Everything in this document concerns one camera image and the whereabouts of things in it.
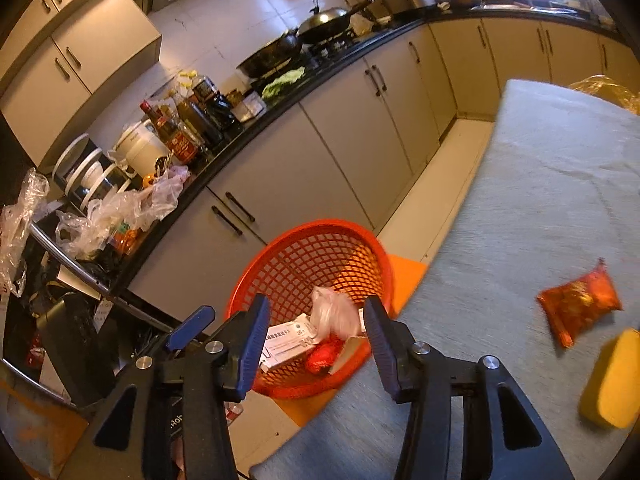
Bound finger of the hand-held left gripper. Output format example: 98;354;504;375
165;304;217;352

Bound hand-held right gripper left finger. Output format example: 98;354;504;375
59;294;271;480

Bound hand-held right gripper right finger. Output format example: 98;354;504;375
363;296;575;480

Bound white carton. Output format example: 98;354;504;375
327;335;371;376

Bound white printed packet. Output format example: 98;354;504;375
262;312;321;368

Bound red wrapper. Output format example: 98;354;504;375
305;337;346;375

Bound red plastic basket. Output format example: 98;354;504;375
223;219;392;401

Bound orange snack packet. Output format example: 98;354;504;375
536;258;623;350

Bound yellow sponge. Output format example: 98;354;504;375
579;328;640;429

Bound black bag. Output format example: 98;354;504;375
35;292;121;408

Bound crumpled clear plastic bags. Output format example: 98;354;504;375
55;162;191;261

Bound brown cardboard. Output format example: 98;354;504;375
0;380;88;480

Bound white thermos jug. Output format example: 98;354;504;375
114;119;171;177

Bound dark sauce bottle red label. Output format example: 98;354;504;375
140;101;201;165

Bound white stacked bowls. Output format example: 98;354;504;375
51;132;136;211

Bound large clear plastic bag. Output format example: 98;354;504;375
0;167;51;298

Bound beige lower cabinets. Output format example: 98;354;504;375
127;16;631;321

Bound dark soy sauce bottle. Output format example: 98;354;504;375
175;97;225;150

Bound small seasoning container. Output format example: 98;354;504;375
225;89;268;123

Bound dark bottle yellow cap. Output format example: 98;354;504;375
192;75;238;133

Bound black kitchen countertop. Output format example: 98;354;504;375
87;2;621;306

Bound green leafy vegetable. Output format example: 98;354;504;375
261;67;307;100

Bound black frying wok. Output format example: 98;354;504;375
236;30;303;78

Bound gas stove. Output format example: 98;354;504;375
250;27;366;88

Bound wok with steel lid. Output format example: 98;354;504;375
299;0;377;45

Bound small clear plastic bag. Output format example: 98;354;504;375
350;7;381;31

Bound yellow brown plastic bag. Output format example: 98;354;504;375
567;75;640;116

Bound steel frame chair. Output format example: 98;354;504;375
0;220;176;411

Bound beige wall cabinet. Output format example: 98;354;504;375
0;0;163;168

